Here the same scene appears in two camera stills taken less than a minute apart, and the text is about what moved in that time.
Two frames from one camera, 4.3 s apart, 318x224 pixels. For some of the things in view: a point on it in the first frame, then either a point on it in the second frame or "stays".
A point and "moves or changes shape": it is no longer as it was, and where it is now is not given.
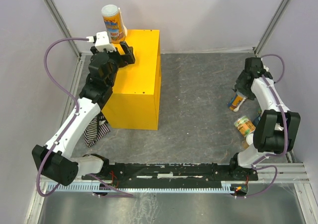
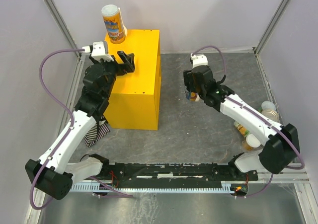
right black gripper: [238, 86] to [188, 78]
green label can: [244, 125] stays
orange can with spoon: [114, 23] stays
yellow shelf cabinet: [136, 87] stays
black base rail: [176, 173] stays
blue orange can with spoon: [237, 100] moves or changes shape
